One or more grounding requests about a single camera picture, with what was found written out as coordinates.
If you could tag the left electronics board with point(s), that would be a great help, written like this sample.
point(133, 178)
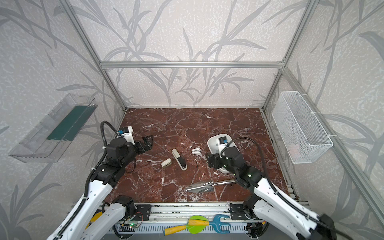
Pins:
point(129, 227)

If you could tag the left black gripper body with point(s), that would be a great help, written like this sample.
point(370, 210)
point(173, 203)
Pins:
point(142, 145)

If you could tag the yellow work glove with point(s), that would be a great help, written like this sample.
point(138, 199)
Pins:
point(96, 215)

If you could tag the right electronics board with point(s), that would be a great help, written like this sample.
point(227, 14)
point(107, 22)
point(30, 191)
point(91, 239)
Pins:
point(255, 230)

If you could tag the pink item in basket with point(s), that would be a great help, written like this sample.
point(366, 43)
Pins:
point(294, 152)

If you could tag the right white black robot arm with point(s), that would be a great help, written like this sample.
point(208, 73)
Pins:
point(268, 202)

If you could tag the silver metal garden trowel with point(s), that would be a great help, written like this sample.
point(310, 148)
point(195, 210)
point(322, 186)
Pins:
point(203, 187)

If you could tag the small white mini stapler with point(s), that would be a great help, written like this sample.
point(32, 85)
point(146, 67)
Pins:
point(196, 151)

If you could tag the yellow green toy tool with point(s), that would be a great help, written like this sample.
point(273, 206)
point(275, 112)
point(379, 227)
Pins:
point(195, 225)

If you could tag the white rectangular staple tray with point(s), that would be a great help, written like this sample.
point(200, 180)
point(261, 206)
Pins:
point(217, 144)

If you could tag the blue plastic toy wrench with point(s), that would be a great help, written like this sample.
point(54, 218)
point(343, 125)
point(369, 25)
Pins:
point(217, 224)

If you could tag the small beige staple remover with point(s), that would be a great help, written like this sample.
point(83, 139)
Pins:
point(166, 163)

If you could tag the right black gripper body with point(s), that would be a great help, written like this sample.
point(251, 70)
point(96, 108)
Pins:
point(214, 161)

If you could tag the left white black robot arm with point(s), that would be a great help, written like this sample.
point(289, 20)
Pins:
point(118, 154)

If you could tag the clear acrylic wall shelf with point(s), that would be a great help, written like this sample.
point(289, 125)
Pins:
point(48, 141)

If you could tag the electronics board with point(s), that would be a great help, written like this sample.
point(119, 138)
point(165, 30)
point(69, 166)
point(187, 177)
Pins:
point(129, 227)
point(255, 230)

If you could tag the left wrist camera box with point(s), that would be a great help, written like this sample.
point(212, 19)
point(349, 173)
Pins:
point(126, 133)

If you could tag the white wire mesh basket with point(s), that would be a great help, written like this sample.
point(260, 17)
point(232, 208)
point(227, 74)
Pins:
point(298, 124)

